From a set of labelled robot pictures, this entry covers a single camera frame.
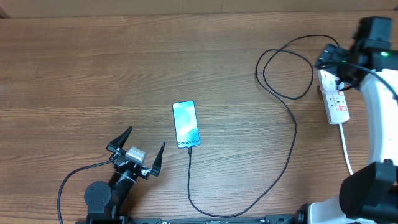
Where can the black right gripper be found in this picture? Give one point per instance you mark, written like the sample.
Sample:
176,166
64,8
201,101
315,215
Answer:
331,57

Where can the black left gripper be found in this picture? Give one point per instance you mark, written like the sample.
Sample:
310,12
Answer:
143,172

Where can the blue Galaxy smartphone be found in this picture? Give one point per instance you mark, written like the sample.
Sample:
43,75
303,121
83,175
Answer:
186,124

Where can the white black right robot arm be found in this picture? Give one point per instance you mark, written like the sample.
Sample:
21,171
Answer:
370,66

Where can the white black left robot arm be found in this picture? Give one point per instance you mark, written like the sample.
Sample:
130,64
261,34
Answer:
105,200

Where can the white charger plug adapter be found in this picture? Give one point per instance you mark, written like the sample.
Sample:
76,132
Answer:
330,84

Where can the white power strip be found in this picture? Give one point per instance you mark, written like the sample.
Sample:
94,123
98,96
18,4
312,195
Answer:
335,104

